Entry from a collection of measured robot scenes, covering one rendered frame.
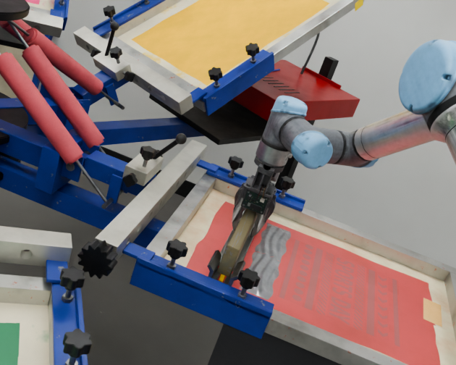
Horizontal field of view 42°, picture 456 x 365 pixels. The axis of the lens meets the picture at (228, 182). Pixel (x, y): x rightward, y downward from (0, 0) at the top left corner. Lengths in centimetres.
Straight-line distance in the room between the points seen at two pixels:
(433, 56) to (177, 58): 128
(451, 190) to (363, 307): 215
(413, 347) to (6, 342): 88
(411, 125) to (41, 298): 76
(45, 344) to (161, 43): 134
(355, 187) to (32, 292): 265
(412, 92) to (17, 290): 76
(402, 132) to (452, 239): 254
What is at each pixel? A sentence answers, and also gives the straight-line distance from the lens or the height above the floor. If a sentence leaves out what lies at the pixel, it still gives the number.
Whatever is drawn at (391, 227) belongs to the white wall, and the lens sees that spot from 367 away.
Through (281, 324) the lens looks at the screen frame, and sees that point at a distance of 127.
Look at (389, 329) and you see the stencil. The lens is 149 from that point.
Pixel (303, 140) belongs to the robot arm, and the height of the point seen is 132.
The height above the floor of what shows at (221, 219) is 96.
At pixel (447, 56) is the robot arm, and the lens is 94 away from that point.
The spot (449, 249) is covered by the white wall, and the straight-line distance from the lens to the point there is 374.
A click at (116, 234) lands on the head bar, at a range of 126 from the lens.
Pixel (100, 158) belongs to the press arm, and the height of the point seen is 104.
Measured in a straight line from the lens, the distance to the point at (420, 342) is 150.
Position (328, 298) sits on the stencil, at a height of 96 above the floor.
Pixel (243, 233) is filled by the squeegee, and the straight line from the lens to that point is 137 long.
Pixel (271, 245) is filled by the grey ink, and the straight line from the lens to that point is 157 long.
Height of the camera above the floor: 171
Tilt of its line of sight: 24 degrees down
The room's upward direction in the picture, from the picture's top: 19 degrees clockwise
